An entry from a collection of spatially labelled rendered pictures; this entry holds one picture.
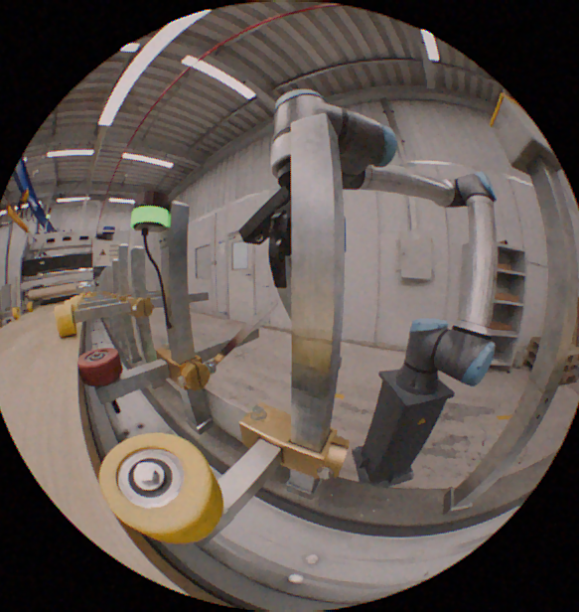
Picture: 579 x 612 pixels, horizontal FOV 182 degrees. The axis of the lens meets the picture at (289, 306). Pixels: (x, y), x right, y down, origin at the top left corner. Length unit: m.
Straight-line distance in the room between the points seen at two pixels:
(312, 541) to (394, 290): 2.63
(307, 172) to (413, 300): 2.62
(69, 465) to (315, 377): 0.22
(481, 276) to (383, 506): 0.61
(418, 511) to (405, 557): 0.12
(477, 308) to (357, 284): 2.25
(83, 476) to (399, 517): 0.35
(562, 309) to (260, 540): 0.48
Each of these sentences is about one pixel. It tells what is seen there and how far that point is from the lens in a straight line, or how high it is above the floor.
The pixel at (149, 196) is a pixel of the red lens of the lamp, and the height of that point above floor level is 1.14.
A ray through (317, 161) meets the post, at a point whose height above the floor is 1.10.
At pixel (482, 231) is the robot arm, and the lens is 0.71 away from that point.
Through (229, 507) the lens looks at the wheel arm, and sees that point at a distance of 0.20.
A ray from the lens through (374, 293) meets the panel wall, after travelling 2.70.
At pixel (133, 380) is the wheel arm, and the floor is 0.85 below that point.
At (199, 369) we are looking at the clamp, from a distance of 0.33.
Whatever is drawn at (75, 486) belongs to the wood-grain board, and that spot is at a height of 0.90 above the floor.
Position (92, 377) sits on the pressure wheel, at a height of 0.89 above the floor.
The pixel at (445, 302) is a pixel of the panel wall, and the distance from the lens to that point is 2.81.
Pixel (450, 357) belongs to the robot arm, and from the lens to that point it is 0.65.
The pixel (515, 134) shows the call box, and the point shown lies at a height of 1.17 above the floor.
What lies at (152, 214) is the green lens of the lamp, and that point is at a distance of 0.30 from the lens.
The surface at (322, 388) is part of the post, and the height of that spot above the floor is 0.92.
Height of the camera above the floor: 1.01
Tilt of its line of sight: 9 degrees down
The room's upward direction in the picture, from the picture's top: straight up
